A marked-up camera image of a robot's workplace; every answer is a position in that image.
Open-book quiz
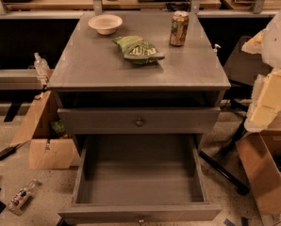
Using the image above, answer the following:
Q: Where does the green packet in box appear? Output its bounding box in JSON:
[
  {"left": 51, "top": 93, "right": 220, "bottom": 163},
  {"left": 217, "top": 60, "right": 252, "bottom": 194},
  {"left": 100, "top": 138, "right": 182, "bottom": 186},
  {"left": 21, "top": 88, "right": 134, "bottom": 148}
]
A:
[{"left": 50, "top": 121, "right": 66, "bottom": 137}]

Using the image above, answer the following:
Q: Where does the black power adapter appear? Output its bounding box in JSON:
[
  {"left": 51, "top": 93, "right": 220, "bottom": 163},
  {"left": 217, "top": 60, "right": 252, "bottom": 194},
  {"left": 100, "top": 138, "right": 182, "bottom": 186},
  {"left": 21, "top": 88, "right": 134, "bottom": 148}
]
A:
[{"left": 0, "top": 146, "right": 16, "bottom": 161}]

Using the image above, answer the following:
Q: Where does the orange soda can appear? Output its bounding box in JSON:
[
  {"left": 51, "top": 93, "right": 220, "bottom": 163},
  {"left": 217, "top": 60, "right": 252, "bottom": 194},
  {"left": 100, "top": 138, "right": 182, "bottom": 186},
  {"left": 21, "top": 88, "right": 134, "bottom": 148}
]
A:
[{"left": 170, "top": 10, "right": 189, "bottom": 46}]

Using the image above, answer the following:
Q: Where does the cardboard box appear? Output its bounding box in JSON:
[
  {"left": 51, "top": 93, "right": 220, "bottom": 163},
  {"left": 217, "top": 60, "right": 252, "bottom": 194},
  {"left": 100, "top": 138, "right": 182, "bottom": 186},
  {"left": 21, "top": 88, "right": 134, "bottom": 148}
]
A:
[
  {"left": 10, "top": 91, "right": 80, "bottom": 170},
  {"left": 237, "top": 116, "right": 281, "bottom": 226}
]

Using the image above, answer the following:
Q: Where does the green chip bag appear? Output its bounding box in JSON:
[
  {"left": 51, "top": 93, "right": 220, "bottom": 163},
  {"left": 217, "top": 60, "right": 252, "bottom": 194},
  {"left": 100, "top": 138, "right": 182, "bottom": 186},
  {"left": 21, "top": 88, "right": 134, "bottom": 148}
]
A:
[{"left": 112, "top": 36, "right": 165, "bottom": 65}]

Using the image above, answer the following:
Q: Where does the black folding side table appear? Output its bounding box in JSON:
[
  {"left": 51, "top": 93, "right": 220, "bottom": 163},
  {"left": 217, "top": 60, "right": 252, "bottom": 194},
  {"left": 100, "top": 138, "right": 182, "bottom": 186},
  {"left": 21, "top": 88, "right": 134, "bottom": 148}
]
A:
[{"left": 199, "top": 36, "right": 271, "bottom": 195}]

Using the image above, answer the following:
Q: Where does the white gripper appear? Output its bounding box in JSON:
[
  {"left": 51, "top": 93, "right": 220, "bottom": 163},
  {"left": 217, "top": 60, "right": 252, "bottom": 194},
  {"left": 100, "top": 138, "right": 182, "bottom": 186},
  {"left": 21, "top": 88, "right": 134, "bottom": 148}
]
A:
[{"left": 243, "top": 69, "right": 281, "bottom": 134}]

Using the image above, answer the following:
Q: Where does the left cardboard box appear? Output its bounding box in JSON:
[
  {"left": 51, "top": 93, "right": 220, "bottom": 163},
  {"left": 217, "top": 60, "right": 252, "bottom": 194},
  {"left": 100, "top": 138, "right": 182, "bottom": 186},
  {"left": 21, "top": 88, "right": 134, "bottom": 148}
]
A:
[{"left": 10, "top": 91, "right": 80, "bottom": 170}]

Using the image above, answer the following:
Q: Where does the right cardboard box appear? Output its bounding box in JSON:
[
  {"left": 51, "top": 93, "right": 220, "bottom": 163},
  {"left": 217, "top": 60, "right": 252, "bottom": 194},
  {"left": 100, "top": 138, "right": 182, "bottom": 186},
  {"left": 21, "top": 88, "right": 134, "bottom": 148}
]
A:
[{"left": 237, "top": 116, "right": 281, "bottom": 226}]

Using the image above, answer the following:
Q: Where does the closed grey upper drawer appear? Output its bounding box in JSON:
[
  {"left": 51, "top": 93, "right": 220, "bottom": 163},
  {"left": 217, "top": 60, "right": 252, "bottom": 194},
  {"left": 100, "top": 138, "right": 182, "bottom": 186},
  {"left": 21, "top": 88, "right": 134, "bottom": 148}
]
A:
[{"left": 58, "top": 107, "right": 220, "bottom": 135}]

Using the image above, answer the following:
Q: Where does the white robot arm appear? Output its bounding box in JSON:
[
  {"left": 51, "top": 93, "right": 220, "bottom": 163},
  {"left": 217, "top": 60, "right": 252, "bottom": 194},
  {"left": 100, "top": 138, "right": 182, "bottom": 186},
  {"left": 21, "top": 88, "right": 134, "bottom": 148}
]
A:
[{"left": 241, "top": 9, "right": 281, "bottom": 132}]

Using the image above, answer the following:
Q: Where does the clear bottle on shelf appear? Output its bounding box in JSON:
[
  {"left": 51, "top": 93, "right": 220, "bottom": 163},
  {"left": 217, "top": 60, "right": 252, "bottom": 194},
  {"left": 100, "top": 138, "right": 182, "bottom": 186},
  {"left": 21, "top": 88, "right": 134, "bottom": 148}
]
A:
[{"left": 34, "top": 53, "right": 49, "bottom": 76}]

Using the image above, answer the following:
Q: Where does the white bowl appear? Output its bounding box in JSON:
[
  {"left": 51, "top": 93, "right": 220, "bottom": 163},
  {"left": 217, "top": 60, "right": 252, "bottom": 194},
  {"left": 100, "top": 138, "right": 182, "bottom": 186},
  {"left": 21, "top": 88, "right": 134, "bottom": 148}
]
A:
[{"left": 89, "top": 14, "right": 123, "bottom": 35}]

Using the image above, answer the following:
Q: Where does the grey drawer cabinet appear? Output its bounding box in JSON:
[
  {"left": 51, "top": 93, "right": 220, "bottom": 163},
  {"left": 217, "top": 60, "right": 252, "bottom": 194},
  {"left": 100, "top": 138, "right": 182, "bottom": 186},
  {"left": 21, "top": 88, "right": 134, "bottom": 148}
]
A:
[{"left": 46, "top": 10, "right": 232, "bottom": 226}]

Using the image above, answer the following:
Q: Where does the clear bottle on floor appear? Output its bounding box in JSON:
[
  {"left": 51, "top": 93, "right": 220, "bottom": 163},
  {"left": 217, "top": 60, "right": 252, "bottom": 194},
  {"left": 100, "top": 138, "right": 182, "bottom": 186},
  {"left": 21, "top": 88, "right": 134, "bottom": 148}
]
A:
[{"left": 8, "top": 179, "right": 41, "bottom": 216}]

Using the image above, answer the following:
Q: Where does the small white pump bottle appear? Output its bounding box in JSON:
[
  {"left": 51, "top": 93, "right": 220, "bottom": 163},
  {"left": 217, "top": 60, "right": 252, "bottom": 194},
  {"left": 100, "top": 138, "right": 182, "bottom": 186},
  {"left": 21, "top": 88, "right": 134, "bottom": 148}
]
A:
[{"left": 213, "top": 43, "right": 222, "bottom": 56}]

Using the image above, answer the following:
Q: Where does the open grey lower drawer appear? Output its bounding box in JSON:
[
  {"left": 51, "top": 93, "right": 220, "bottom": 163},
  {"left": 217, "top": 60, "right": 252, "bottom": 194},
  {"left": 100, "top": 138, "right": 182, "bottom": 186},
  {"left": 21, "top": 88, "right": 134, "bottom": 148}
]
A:
[{"left": 59, "top": 135, "right": 221, "bottom": 224}]

